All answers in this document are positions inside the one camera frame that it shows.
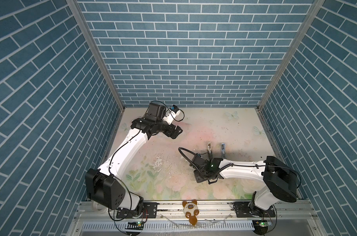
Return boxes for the panda plush toy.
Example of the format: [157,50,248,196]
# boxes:
[182,200,199,226]

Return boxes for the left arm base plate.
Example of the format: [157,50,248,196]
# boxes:
[116,202,158,219]

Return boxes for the beige mini stapler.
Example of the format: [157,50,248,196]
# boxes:
[207,143,213,159]

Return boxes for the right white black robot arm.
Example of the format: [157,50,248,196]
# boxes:
[188,153,299,216]

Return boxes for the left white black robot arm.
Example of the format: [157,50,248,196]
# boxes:
[85,101,183,215]

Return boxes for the blue mini stapler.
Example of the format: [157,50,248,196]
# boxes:
[221,143,226,159]

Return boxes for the aluminium front rail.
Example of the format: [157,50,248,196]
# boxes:
[74,200,318,222]

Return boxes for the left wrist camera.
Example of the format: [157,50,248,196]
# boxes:
[163,105,180,124]

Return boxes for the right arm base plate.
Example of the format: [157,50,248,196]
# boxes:
[233,201,276,218]

